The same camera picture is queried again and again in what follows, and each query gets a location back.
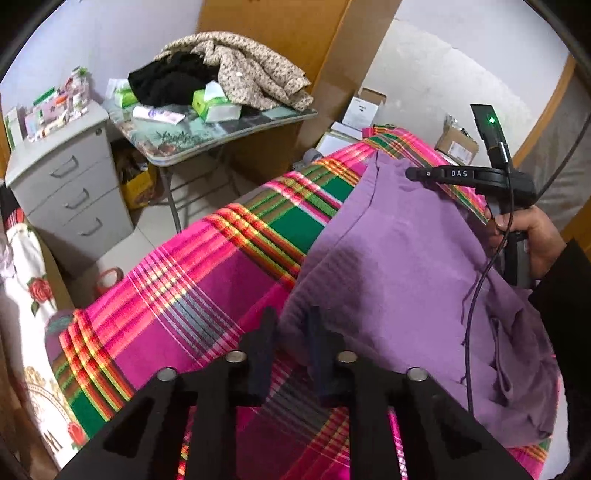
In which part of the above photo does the red bag handle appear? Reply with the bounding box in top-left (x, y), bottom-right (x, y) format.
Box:
top-left (95, 268), bottom-right (124, 301)

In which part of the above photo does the person's right hand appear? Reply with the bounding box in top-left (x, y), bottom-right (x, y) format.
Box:
top-left (485, 203), bottom-right (566, 280)

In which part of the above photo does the group of small medicine boxes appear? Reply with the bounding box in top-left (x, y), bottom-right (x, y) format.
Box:
top-left (4, 66), bottom-right (90, 149)

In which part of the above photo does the clear plastic door curtain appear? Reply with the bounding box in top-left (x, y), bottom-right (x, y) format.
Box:
top-left (517, 92), bottom-right (591, 222)

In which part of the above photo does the pink plaid bed sheet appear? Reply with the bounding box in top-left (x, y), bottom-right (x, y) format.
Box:
top-left (45, 124), bottom-right (552, 480)

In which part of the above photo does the white tube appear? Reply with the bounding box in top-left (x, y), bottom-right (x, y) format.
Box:
top-left (132, 106), bottom-right (186, 125)

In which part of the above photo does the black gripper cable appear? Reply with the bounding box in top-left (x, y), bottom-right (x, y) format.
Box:
top-left (459, 231), bottom-right (509, 414)

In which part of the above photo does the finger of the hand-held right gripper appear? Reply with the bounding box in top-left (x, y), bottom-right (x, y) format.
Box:
top-left (405, 166), bottom-right (446, 184)

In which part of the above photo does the white open box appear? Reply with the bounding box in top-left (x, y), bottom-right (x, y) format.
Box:
top-left (344, 88), bottom-right (387, 128)

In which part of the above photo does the wooden door frame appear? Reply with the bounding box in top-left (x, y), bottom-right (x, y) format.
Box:
top-left (510, 55), bottom-right (578, 167)

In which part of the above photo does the green tissue pack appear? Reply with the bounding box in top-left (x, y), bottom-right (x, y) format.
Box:
top-left (107, 78), bottom-right (139, 109)
top-left (192, 82), bottom-right (242, 123)

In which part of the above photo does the grey drawer cabinet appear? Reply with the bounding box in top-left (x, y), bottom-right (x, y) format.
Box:
top-left (4, 102), bottom-right (134, 278)

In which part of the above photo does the brown cardboard box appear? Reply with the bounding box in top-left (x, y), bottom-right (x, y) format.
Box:
top-left (435, 115), bottom-right (479, 166)

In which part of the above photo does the purple fleece garment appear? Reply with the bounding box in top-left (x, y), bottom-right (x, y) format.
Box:
top-left (278, 150), bottom-right (561, 448)

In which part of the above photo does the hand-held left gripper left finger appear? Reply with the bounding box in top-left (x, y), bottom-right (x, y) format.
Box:
top-left (60, 307), bottom-right (279, 480)

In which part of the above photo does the yellow box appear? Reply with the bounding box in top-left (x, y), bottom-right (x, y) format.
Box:
top-left (113, 138), bottom-right (160, 210)

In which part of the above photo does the person's right forearm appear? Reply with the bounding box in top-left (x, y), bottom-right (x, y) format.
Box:
top-left (529, 237), bottom-right (591, 467)

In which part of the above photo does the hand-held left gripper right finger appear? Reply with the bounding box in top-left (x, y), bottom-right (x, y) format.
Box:
top-left (308, 306), bottom-right (532, 480)

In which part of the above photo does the beige floral cloth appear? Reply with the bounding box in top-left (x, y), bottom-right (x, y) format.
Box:
top-left (154, 31), bottom-right (315, 112)

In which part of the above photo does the flat white box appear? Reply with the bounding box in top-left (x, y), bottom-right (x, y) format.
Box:
top-left (316, 122), bottom-right (365, 158)

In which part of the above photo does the folding side table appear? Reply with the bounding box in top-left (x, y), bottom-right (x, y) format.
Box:
top-left (102, 95), bottom-right (319, 234)

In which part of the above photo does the white rose print quilt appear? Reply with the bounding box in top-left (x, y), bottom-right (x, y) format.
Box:
top-left (0, 185), bottom-right (93, 469)

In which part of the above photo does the wooden wardrobe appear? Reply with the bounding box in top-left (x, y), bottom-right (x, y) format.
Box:
top-left (198, 0), bottom-right (402, 185)

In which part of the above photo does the black cloth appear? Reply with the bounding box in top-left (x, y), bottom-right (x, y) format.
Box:
top-left (128, 52), bottom-right (220, 108)

